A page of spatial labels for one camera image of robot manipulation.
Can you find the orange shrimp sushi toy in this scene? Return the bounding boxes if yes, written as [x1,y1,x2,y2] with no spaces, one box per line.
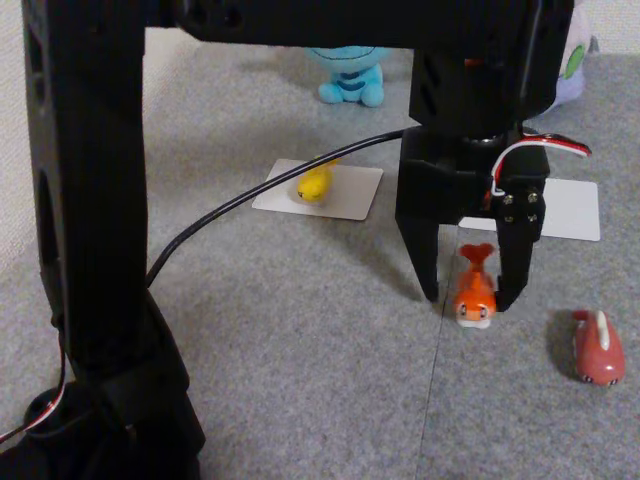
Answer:
[451,242,499,330]

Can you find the yellow egg sushi toy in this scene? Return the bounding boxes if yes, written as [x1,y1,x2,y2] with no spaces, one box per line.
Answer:
[296,160,337,205]

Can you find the blue Wooper plush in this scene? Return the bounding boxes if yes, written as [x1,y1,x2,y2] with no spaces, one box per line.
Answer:
[304,45,385,109]

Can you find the dark red tuna sushi toy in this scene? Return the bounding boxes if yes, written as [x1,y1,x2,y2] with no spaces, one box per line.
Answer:
[571,308,626,387]

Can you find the purple Goomy plush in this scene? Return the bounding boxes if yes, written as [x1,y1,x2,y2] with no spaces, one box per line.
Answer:
[529,7,599,119]

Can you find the white rectangular card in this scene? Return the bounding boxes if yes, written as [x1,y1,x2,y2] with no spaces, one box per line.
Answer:
[458,178,601,243]
[251,158,385,221]

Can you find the red white gripper servo cable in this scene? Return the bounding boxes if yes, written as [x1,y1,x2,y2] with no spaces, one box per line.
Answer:
[487,130,592,196]

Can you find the black camera cable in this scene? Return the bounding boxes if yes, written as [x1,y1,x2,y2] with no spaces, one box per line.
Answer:
[145,128,409,291]

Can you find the red white base servo cable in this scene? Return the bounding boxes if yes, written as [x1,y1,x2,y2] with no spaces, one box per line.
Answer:
[0,329,69,444]

